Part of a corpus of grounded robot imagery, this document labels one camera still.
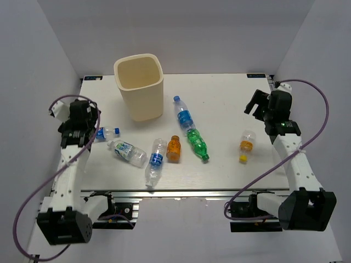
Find cream plastic bin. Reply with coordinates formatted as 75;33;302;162
114;53;164;122

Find small blue-cap bottle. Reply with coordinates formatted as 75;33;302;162
95;126;120;141

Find blue sticker corner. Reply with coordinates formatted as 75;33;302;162
246;73;266;78
83;76;103;81

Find crushed clear blue-label bottle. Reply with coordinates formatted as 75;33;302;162
145;139;167;188

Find clear green-label water bottle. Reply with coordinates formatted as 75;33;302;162
107;140;147;168

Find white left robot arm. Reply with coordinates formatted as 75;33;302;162
37;99;116;245

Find blue label water bottle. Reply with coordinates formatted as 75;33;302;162
173;96;196;133

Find small yellow-cap orange-label bottle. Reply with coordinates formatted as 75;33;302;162
239;130;256;164

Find blue sticker right corner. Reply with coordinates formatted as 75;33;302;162
246;73;266;78

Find blue sticker left corner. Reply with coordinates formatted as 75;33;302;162
83;76;103;81

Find orange juice bottle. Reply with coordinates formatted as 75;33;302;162
166;135;181;163

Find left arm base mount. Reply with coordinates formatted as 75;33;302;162
81;191;141;230

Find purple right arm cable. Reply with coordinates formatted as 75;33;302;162
224;79;330;221

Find aluminium table frame rail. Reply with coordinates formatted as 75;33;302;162
80;189;289;199

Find green plastic bottle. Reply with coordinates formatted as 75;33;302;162
186;129;210;162

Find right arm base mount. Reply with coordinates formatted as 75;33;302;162
224;192;282;233

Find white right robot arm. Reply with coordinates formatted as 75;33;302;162
244;90;337;231

